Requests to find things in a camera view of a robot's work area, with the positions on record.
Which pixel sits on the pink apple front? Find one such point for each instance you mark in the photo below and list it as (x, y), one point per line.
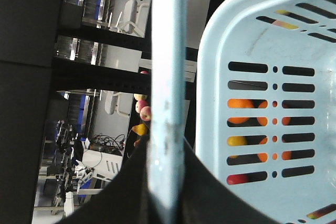
(145, 113)

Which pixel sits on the light blue plastic basket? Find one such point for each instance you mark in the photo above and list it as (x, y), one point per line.
(265, 71)

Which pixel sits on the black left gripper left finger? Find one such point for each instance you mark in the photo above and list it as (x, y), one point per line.
(124, 200)

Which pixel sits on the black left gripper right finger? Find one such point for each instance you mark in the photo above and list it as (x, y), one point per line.
(203, 199)

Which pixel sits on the yellow round citrus fruit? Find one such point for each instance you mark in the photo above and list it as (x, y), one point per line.
(237, 141)

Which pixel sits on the black upright shelf post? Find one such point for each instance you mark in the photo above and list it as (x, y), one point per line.
(117, 63)

